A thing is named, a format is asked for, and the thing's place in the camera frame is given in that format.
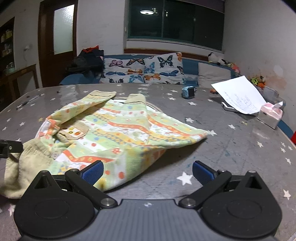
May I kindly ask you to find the blue sofa bed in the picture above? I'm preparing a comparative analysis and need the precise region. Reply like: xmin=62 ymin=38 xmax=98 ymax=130
xmin=60 ymin=54 xmax=242 ymax=88

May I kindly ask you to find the white paper sheet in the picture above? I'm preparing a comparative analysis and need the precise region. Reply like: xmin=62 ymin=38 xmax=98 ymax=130
xmin=211 ymin=76 xmax=267 ymax=115

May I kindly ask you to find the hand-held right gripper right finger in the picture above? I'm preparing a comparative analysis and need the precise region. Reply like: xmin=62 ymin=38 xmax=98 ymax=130
xmin=179 ymin=161 xmax=274 ymax=209

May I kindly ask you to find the black pen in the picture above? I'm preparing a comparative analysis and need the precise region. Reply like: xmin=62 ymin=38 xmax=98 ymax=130
xmin=16 ymin=94 xmax=44 ymax=110

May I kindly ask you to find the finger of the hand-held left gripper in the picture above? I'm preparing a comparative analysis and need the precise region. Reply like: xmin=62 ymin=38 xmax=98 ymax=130
xmin=0 ymin=140 xmax=23 ymax=159

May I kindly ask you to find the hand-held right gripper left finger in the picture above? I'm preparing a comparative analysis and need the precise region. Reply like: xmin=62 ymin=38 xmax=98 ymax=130
xmin=22 ymin=160 xmax=118 ymax=210

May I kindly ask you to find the butterfly print pillow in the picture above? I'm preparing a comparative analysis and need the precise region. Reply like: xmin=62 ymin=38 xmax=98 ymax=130
xmin=100 ymin=52 xmax=185 ymax=85

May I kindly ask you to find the dark wooden shelf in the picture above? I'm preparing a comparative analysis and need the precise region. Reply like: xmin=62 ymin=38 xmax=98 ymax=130
xmin=0 ymin=17 xmax=15 ymax=73

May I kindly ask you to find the green patterned knit sweater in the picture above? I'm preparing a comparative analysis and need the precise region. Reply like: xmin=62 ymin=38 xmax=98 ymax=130
xmin=0 ymin=90 xmax=209 ymax=199

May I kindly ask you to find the dark clothes pile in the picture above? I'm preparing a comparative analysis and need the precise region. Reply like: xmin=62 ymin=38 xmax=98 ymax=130
xmin=66 ymin=47 xmax=104 ymax=75

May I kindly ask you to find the white and black plush toy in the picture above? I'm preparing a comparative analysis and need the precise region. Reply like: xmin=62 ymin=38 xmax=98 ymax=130
xmin=208 ymin=52 xmax=228 ymax=66

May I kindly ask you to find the brown door with glass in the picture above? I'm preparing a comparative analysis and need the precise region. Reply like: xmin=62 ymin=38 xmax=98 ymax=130
xmin=38 ymin=0 xmax=78 ymax=87

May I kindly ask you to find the grey pillow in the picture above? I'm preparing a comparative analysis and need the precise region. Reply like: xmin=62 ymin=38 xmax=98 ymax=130
xmin=198 ymin=62 xmax=232 ymax=80

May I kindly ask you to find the tape dispenser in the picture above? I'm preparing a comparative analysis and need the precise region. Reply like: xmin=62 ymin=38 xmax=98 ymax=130
xmin=181 ymin=86 xmax=197 ymax=100

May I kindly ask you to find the dark window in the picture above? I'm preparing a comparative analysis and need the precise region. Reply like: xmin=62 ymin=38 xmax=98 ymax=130
xmin=127 ymin=0 xmax=225 ymax=51

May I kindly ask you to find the white flat device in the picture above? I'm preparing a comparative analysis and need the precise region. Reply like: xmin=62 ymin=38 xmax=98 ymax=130
xmin=221 ymin=102 xmax=258 ymax=116

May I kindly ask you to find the wooden headboard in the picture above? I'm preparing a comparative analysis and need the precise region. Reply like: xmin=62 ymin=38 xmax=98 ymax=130
xmin=124 ymin=48 xmax=208 ymax=62

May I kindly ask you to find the grey star-patterned tablecloth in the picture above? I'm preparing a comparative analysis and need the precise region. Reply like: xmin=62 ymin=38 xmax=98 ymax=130
xmin=0 ymin=83 xmax=296 ymax=241

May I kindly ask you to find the pile of small toys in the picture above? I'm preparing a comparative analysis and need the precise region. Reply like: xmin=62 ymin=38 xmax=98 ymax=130
xmin=251 ymin=76 xmax=267 ymax=89

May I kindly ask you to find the wooden side desk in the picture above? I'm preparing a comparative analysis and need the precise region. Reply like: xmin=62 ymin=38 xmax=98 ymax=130
xmin=0 ymin=64 xmax=39 ymax=109

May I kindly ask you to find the pink tissue box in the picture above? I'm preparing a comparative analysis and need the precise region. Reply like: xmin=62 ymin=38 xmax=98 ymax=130
xmin=257 ymin=101 xmax=285 ymax=129

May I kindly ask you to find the clear plastic box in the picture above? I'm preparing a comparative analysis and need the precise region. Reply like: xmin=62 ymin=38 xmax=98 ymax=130
xmin=257 ymin=86 xmax=279 ymax=104

